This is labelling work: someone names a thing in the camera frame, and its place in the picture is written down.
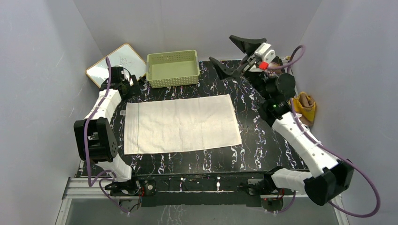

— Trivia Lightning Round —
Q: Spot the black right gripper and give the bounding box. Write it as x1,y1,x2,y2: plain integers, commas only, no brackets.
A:
208,37,269,99

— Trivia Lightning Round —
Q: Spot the white terry towel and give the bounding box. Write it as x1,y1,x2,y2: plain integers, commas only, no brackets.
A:
123,94,242,155

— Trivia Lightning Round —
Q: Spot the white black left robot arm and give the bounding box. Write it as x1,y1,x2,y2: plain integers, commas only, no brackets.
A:
74,66,140,195

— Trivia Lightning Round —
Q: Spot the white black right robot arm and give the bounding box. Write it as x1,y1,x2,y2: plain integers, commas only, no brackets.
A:
210,35,353,206

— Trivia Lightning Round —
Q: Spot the wood framed whiteboard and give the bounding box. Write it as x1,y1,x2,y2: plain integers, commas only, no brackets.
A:
86,43,147,87

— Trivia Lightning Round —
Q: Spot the green perforated plastic basket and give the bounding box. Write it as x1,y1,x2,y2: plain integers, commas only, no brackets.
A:
146,50,200,89

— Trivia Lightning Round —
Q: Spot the orange brown towel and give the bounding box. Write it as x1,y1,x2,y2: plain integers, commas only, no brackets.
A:
293,92,316,127

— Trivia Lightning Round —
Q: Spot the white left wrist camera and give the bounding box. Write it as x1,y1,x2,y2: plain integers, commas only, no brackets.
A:
122,68,130,79

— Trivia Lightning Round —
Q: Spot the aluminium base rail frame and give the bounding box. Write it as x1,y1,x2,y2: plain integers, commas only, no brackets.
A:
56,174,349,225

